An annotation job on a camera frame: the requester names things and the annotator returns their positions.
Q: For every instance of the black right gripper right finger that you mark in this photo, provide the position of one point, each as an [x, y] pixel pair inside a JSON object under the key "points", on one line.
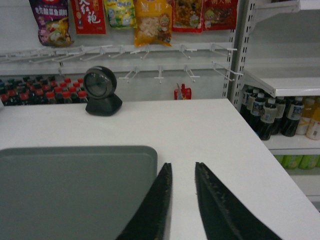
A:
{"points": [[223, 215]]}

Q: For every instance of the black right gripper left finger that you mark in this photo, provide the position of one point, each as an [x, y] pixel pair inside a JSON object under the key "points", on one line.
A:
{"points": [[152, 220]]}

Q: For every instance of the grey silver serving tray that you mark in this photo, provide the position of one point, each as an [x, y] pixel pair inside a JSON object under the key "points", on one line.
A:
{"points": [[72, 193]]}

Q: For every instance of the white checkout table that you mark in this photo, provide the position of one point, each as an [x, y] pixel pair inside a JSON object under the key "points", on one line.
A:
{"points": [[182, 133]]}

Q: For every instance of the green drink bottle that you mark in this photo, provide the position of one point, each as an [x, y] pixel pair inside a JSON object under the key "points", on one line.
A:
{"points": [[291, 162]]}

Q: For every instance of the dark tea bottle blue label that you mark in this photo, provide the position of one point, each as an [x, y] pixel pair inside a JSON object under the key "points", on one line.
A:
{"points": [[292, 117]]}

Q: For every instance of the dark tea bottle front left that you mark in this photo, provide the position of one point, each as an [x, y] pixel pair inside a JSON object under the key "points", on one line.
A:
{"points": [[267, 119]]}

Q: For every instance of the orange juice bottle front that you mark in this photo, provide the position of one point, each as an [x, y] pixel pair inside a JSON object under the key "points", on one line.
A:
{"points": [[313, 131]]}

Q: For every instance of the orange juice bottle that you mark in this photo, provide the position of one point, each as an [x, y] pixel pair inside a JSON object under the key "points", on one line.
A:
{"points": [[308, 111], [313, 131]]}

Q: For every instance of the red spout sauce pouch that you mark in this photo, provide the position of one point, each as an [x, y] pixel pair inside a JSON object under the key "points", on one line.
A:
{"points": [[182, 92]]}

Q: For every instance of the orange juice bottle left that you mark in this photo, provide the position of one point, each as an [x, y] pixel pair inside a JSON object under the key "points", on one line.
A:
{"points": [[308, 111]]}

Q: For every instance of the white upper shelf board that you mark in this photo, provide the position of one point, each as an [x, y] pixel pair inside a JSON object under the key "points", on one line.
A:
{"points": [[284, 81]]}

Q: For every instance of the white slotted shelf upright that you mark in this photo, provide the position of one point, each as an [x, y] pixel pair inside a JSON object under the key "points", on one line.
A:
{"points": [[240, 42]]}

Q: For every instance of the red hanging food packet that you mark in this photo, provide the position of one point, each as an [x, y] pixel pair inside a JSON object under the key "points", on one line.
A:
{"points": [[218, 15]]}

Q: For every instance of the yellow hanging snack packet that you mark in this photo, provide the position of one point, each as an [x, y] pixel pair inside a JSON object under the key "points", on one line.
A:
{"points": [[154, 23]]}

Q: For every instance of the red hanging tea packet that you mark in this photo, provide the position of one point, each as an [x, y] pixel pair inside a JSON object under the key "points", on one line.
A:
{"points": [[89, 17]]}

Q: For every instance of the purple hanging snack packet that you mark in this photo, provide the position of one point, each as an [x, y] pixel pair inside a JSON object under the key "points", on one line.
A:
{"points": [[52, 18]]}

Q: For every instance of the white wire peg hook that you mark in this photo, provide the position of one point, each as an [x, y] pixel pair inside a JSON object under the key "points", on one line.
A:
{"points": [[225, 72]]}

